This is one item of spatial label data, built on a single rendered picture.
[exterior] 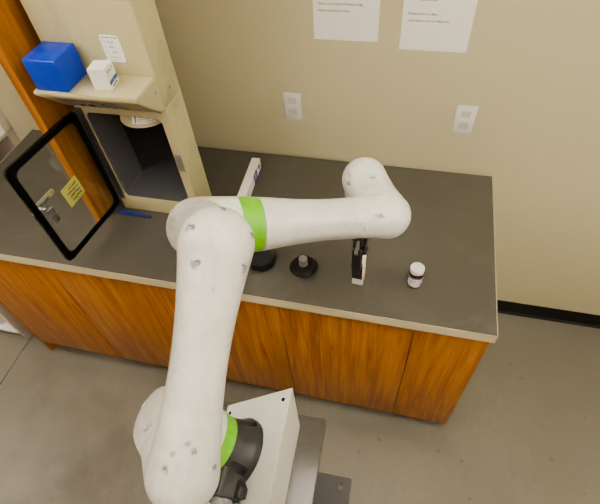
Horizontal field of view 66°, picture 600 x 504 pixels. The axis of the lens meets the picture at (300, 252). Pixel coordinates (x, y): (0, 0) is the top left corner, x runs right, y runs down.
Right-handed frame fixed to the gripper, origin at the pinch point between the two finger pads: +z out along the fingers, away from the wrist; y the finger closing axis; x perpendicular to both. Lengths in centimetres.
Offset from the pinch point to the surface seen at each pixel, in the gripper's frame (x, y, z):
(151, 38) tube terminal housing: -63, -19, -55
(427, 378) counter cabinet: 29, 6, 52
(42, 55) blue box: -87, -5, -56
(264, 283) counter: -29.6, 7.2, 10.3
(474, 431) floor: 57, 1, 104
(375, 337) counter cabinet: 8.3, 7.5, 28.5
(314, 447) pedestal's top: 0, 52, 10
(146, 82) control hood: -63, -12, -47
